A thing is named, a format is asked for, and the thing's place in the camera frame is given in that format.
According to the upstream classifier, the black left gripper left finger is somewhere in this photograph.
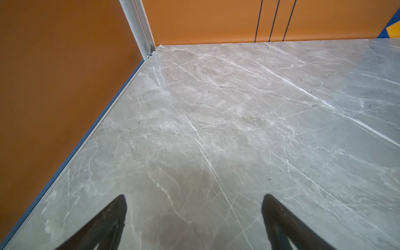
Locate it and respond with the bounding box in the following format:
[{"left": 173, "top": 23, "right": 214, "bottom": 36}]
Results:
[{"left": 57, "top": 194, "right": 127, "bottom": 250}]

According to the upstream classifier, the silver aluminium corner post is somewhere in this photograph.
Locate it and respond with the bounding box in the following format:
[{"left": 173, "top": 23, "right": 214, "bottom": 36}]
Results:
[{"left": 120, "top": 0, "right": 156, "bottom": 60}]

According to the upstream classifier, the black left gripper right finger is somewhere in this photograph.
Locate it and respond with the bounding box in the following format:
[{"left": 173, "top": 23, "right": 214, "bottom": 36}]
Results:
[{"left": 261, "top": 194, "right": 334, "bottom": 250}]

